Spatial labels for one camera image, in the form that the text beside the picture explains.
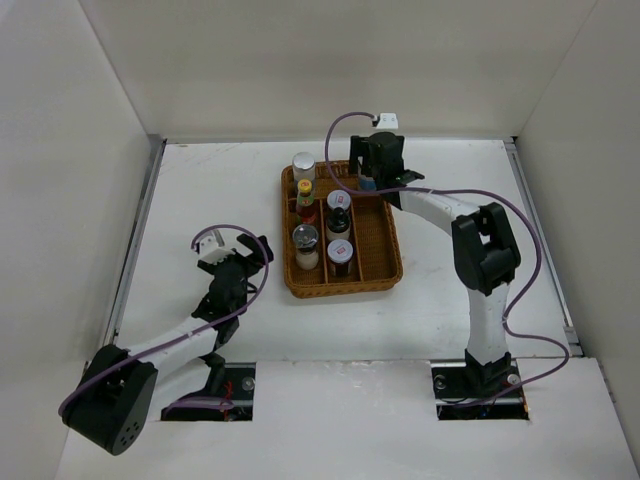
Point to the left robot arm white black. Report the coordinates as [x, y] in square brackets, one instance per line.
[110, 405]

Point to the black cap white powder bottle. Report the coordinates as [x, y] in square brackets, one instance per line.
[338, 225]

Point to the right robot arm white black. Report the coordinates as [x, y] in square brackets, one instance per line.
[485, 251]

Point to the dark spice jar white lid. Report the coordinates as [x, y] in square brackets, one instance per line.
[340, 255]

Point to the brown wicker divided basket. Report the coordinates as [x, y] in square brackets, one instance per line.
[376, 262]

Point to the black top salt grinder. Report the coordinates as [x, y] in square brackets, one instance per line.
[305, 238]

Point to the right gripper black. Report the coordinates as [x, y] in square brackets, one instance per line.
[359, 148]

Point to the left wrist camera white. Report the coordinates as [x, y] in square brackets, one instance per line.
[211, 248]

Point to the blue label bottle silver cap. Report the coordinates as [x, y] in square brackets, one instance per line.
[366, 183]

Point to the satay sauce jar white lid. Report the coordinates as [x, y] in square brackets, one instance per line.
[338, 199]

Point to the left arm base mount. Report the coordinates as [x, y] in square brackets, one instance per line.
[227, 396]

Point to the aluminium table edge rail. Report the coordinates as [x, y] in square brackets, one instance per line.
[134, 229]

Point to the red sauce bottle yellow cap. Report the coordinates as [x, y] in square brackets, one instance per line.
[306, 210]

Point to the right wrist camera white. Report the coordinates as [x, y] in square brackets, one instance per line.
[385, 121]

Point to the blue label bead bottle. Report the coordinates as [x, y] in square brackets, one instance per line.
[304, 167]

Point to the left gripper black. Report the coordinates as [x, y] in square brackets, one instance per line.
[253, 261]

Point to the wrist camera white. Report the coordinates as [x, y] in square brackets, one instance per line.
[211, 248]
[385, 121]

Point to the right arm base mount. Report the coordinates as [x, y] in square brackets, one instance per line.
[457, 400]

